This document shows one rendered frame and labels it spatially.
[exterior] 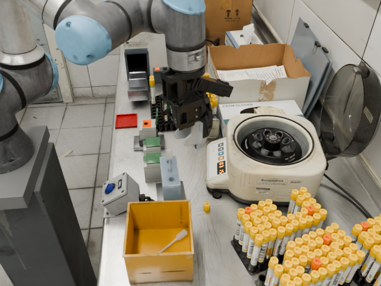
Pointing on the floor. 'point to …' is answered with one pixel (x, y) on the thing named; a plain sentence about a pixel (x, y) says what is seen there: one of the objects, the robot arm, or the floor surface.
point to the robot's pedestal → (45, 235)
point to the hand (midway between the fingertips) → (199, 143)
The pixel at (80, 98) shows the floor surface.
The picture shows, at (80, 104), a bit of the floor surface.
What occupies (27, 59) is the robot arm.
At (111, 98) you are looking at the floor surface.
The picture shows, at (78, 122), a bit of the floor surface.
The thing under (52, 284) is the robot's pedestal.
